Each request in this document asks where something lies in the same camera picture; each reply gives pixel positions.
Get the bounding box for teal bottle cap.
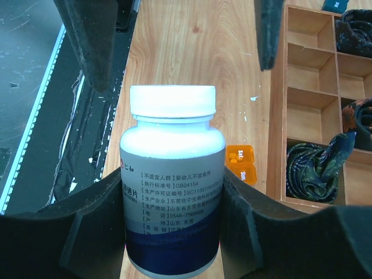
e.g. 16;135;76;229
321;0;349;14

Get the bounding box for black coiled cable left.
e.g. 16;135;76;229
334;9;372;59

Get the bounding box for black red coiled cable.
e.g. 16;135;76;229
340;98;372;152

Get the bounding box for white cap pill bottle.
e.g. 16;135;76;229
120;85;226;278

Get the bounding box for wooden compartment tray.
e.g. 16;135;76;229
266;5;371;213

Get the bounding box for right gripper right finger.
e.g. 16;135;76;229
220;169;371;278

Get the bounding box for black coiled cable right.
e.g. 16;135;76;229
285;131;357;205

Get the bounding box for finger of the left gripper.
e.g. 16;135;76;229
54;0;135;92
254;0;285;71

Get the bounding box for orange pill box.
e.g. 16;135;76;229
225;145;257;186

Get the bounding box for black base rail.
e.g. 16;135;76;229
1;1;138;214

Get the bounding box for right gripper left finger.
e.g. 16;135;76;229
1;169;126;278

